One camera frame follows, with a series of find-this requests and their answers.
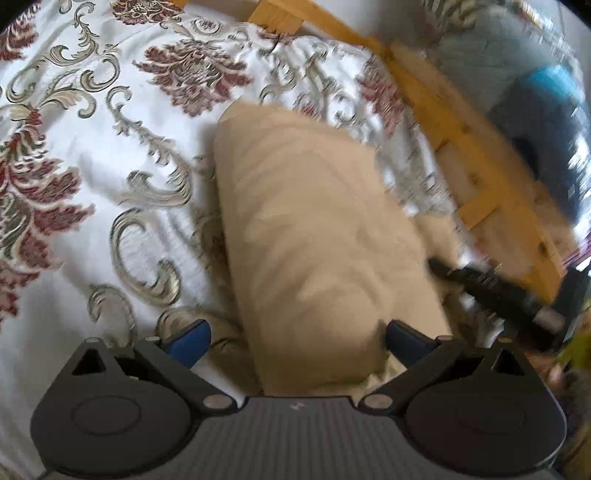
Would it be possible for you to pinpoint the wooden bed frame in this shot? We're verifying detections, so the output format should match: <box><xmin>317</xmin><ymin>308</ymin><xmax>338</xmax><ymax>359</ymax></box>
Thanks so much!
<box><xmin>247</xmin><ymin>0</ymin><xmax>566</xmax><ymax>305</ymax></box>

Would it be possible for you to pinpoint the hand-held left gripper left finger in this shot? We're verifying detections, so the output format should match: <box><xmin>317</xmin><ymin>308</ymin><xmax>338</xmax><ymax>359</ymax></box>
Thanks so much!
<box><xmin>60</xmin><ymin>318</ymin><xmax>238</xmax><ymax>412</ymax></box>

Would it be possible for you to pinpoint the beige pillow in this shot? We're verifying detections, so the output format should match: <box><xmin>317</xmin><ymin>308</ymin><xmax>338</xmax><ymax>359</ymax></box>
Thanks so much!
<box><xmin>212</xmin><ymin>100</ymin><xmax>469</xmax><ymax>400</ymax></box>

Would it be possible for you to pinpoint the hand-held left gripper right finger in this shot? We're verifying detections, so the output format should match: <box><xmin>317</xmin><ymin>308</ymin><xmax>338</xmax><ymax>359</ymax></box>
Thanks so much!
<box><xmin>362</xmin><ymin>319</ymin><xmax>539</xmax><ymax>412</ymax></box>

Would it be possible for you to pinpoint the white floral bedspread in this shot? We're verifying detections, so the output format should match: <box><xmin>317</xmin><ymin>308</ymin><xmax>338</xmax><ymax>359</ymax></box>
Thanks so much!
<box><xmin>0</xmin><ymin>0</ymin><xmax>462</xmax><ymax>462</ymax></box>

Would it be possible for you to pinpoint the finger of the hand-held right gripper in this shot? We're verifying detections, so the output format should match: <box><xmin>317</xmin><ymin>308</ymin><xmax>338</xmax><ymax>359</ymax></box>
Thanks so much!
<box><xmin>427</xmin><ymin>257</ymin><xmax>566</xmax><ymax>344</ymax></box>

